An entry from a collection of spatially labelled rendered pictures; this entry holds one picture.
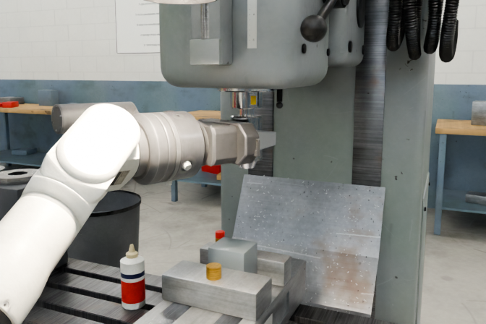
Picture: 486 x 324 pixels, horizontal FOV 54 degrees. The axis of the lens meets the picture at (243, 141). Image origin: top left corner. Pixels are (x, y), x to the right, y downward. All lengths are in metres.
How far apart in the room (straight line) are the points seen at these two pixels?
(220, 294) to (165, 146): 0.23
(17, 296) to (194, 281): 0.31
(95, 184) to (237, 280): 0.29
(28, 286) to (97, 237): 2.10
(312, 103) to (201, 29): 0.51
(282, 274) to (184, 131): 0.30
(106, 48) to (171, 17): 5.59
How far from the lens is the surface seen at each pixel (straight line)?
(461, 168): 4.91
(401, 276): 1.10
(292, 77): 0.58
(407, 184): 1.03
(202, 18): 0.57
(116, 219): 2.53
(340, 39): 0.75
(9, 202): 0.98
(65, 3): 6.68
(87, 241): 2.56
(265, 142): 0.68
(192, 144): 0.58
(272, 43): 0.58
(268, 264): 0.76
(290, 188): 1.07
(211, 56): 0.57
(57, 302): 0.93
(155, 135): 0.56
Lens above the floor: 1.33
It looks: 9 degrees down
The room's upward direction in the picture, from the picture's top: straight up
